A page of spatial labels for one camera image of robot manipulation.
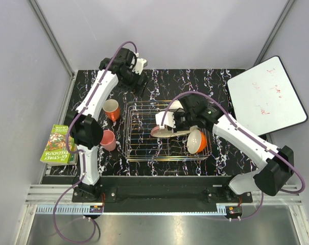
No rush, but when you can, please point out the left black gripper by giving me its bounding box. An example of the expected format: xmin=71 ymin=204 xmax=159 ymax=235
xmin=116 ymin=67 xmax=149 ymax=98

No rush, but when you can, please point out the orange white bowl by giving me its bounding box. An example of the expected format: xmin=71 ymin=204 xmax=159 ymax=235
xmin=186 ymin=129 xmax=207 ymax=154

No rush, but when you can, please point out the pink cream floral plate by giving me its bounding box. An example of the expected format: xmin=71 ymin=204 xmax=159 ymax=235
xmin=150 ymin=126 xmax=199 ymax=138

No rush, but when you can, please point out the orange ceramic mug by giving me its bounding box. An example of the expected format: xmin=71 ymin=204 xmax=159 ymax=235
xmin=103 ymin=99 xmax=120 ymax=122

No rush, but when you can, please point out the pink plastic cup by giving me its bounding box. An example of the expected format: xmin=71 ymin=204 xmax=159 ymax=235
xmin=100 ymin=130 xmax=116 ymax=152

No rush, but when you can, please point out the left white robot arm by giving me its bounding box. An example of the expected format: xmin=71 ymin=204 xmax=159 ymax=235
xmin=64 ymin=48 xmax=148 ymax=202

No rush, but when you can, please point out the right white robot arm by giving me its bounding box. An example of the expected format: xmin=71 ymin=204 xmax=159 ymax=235
xmin=173 ymin=94 xmax=295 ymax=203

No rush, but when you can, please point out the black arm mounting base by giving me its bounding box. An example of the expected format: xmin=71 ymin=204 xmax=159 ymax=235
xmin=72 ymin=176 xmax=253 ymax=204

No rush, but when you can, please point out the green treehouse book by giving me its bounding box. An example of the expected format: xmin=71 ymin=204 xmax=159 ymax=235
xmin=40 ymin=125 xmax=78 ymax=166

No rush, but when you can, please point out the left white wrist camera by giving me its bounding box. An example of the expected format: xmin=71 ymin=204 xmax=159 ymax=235
xmin=132 ymin=58 xmax=148 ymax=75

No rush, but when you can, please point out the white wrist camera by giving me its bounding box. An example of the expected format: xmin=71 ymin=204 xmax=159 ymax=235
xmin=132 ymin=58 xmax=148 ymax=75
xmin=155 ymin=111 xmax=176 ymax=129

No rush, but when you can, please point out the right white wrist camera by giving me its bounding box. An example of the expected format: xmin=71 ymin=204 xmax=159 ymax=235
xmin=155 ymin=111 xmax=176 ymax=129

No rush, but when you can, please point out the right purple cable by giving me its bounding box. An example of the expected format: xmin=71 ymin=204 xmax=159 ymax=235
xmin=161 ymin=92 xmax=306 ymax=221

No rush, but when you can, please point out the purple cable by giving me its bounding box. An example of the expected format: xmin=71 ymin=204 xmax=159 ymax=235
xmin=161 ymin=92 xmax=306 ymax=221
xmin=53 ymin=40 xmax=139 ymax=242

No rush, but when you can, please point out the metal wire dish rack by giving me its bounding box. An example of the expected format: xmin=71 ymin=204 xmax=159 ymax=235
xmin=123 ymin=101 xmax=211 ymax=162

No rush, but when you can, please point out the white whiteboard black frame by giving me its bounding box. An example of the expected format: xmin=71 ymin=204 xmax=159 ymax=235
xmin=227 ymin=56 xmax=308 ymax=136

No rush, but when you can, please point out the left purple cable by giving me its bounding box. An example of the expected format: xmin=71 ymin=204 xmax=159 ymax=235
xmin=53 ymin=40 xmax=139 ymax=242

